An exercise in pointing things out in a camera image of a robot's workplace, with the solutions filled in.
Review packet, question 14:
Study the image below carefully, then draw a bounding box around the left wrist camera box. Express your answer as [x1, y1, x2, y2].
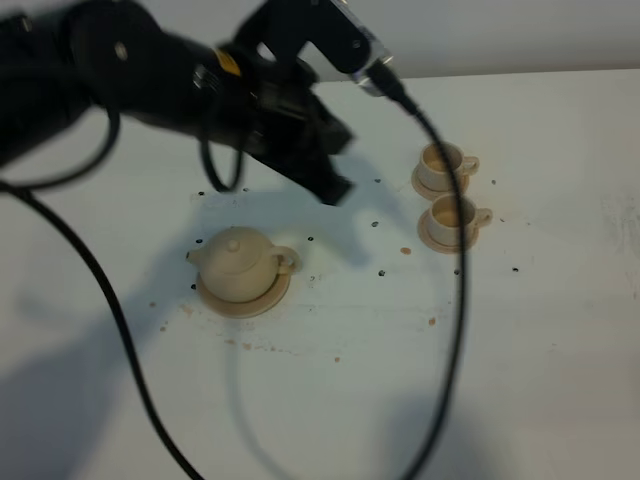
[234, 0, 399, 96]

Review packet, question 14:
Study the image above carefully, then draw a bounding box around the far beige teacup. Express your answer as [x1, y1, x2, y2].
[417, 142, 480, 191]

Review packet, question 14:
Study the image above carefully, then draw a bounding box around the near beige cup saucer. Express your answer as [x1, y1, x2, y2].
[417, 203, 484, 254]

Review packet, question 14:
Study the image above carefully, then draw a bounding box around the far beige cup saucer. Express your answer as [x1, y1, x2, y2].
[411, 167, 470, 201]

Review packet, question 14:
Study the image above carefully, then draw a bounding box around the beige cup saucer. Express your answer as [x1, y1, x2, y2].
[417, 203, 484, 254]
[411, 167, 470, 201]

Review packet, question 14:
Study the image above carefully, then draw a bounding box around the beige teacup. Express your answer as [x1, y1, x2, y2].
[427, 194, 493, 248]
[417, 142, 480, 191]

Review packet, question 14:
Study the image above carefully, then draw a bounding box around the beige teapot saucer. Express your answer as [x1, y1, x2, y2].
[196, 274, 291, 319]

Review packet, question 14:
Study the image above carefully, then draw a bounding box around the beige teapot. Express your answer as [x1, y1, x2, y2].
[186, 227, 301, 303]

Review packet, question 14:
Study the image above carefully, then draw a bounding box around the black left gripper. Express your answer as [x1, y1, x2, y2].
[192, 43, 353, 206]

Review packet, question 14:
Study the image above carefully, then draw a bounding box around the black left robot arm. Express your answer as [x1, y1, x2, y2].
[1, 1, 352, 205]

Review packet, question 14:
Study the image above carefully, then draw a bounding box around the black camera cable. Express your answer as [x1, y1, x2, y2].
[364, 64, 474, 480]

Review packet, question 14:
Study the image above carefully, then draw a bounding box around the near beige teacup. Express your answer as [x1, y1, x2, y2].
[427, 194, 493, 248]

